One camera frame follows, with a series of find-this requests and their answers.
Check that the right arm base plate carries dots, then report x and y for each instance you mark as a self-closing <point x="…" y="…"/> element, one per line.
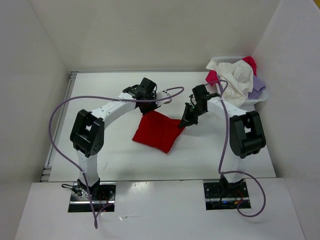
<point x="219" y="198"/>

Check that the red t shirt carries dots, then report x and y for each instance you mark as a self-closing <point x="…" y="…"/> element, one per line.
<point x="158" y="131"/>

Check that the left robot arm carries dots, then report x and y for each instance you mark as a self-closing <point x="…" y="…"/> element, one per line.
<point x="88" y="132"/>

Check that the lavender t shirt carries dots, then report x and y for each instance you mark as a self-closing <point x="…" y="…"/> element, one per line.
<point x="258" y="87"/>

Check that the white laundry basket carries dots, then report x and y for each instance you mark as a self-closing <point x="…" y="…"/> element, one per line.
<point x="250" y="103"/>

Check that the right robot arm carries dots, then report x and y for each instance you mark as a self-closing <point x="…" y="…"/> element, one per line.
<point x="244" y="133"/>

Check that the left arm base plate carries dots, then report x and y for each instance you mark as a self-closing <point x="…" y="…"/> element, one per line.
<point x="104" y="198"/>

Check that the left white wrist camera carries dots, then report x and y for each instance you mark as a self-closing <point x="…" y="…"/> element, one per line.
<point x="163" y="97"/>

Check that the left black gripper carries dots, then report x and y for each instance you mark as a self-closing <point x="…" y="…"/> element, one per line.
<point x="143" y="111"/>

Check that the white t shirt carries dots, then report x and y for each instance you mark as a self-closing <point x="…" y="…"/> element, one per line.
<point x="240" y="78"/>

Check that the pink t shirt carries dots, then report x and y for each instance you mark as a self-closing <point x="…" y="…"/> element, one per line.
<point x="212" y="77"/>

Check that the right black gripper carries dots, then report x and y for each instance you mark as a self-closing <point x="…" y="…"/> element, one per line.
<point x="187" y="120"/>

